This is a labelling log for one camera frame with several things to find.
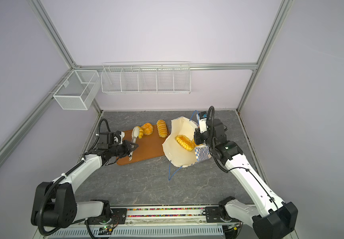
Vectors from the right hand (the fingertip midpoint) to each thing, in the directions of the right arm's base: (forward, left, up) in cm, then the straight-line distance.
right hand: (197, 129), depth 75 cm
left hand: (-2, +33, -14) cm, 36 cm away
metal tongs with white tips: (+7, +36, -13) cm, 39 cm away
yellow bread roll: (+9, +34, -16) cm, 39 cm away
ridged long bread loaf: (+19, +22, -23) cm, 37 cm away
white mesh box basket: (+33, +76, +1) cm, 82 cm away
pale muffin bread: (+18, +31, -21) cm, 42 cm away
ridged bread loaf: (+6, +6, -22) cm, 23 cm away
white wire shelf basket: (+46, +15, +1) cm, 49 cm away
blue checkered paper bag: (-4, +10, -20) cm, 23 cm away
